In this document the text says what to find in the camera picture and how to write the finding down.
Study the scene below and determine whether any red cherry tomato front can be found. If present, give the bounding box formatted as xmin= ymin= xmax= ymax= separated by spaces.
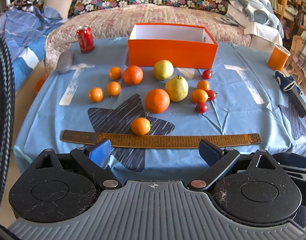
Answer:
xmin=195 ymin=102 xmax=208 ymax=114

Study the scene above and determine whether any red cherry tomato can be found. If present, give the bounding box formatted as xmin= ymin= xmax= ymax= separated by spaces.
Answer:
xmin=202 ymin=69 xmax=213 ymax=80
xmin=195 ymin=102 xmax=208 ymax=114
xmin=207 ymin=90 xmax=217 ymax=101

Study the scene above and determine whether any small tangerine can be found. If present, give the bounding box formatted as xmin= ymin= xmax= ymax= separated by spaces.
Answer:
xmin=109 ymin=67 xmax=122 ymax=80
xmin=106 ymin=81 xmax=121 ymax=97
xmin=88 ymin=87 xmax=104 ymax=103
xmin=131 ymin=118 xmax=151 ymax=135
xmin=191 ymin=89 xmax=208 ymax=103
xmin=197 ymin=80 xmax=210 ymax=92

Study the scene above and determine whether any yellow pear front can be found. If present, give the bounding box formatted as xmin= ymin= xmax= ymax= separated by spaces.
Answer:
xmin=164 ymin=75 xmax=189 ymax=102

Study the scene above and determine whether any yellow pear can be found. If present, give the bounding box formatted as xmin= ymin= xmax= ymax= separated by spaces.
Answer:
xmin=164 ymin=75 xmax=189 ymax=102
xmin=153 ymin=60 xmax=174 ymax=81

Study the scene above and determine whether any large orange front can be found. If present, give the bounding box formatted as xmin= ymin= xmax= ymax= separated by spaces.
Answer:
xmin=145 ymin=89 xmax=170 ymax=114

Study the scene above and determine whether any large orange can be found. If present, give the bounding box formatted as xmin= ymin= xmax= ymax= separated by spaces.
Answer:
xmin=123 ymin=65 xmax=143 ymax=86
xmin=145 ymin=89 xmax=170 ymax=114

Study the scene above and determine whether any red cherry tomato back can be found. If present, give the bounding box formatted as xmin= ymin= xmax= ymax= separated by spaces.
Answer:
xmin=202 ymin=69 xmax=213 ymax=80

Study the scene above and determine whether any large orange back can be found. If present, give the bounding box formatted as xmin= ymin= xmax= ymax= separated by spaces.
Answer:
xmin=123 ymin=65 xmax=143 ymax=86

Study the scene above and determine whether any yellow pear back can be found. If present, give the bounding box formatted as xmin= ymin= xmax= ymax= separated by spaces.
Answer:
xmin=153 ymin=60 xmax=174 ymax=81

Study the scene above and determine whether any wooden ruler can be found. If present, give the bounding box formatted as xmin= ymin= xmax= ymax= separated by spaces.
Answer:
xmin=61 ymin=129 xmax=262 ymax=149

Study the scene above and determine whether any dark blue folded case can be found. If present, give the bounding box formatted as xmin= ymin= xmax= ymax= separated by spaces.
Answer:
xmin=275 ymin=70 xmax=306 ymax=118

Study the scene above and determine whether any orange cardboard box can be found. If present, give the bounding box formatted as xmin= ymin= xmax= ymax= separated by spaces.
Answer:
xmin=128 ymin=23 xmax=218 ymax=69

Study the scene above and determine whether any orange paper cup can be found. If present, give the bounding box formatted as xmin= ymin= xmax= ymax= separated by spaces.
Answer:
xmin=267 ymin=43 xmax=290 ymax=71

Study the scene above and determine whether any red soda can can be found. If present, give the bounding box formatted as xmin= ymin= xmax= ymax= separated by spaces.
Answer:
xmin=76 ymin=25 xmax=94 ymax=53

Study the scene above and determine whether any pink quilted sofa cover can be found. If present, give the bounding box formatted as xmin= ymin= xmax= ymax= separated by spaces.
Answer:
xmin=44 ymin=3 xmax=251 ymax=74

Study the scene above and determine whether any blue striped sheet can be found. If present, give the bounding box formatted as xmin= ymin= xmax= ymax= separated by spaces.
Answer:
xmin=0 ymin=7 xmax=64 ymax=91

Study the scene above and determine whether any grey dotted white blanket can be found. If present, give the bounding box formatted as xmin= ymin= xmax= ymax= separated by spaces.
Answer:
xmin=227 ymin=0 xmax=284 ymax=53

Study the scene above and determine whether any white pillow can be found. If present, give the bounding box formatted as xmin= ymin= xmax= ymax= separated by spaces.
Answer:
xmin=43 ymin=0 xmax=73 ymax=20

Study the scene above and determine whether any black braided cable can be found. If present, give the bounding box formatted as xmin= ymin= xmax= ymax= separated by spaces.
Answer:
xmin=0 ymin=27 xmax=16 ymax=221

